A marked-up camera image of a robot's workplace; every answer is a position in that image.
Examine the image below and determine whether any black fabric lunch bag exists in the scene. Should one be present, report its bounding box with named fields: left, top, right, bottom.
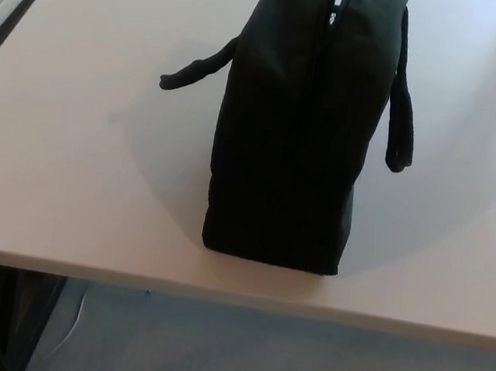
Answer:
left=137, top=0, right=434, bottom=287

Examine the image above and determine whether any white floor cable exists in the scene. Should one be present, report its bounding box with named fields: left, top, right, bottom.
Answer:
left=36, top=276, right=90, bottom=371

